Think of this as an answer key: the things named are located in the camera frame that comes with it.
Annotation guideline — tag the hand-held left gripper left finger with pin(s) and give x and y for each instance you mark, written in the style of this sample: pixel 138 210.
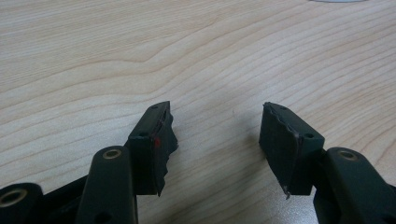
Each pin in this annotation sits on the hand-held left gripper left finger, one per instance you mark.
pixel 146 155

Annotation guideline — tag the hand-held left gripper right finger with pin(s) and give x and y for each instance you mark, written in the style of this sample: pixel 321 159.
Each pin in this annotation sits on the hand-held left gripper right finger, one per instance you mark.
pixel 286 146

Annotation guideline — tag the white round object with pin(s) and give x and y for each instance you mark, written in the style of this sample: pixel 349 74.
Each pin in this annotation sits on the white round object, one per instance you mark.
pixel 337 1

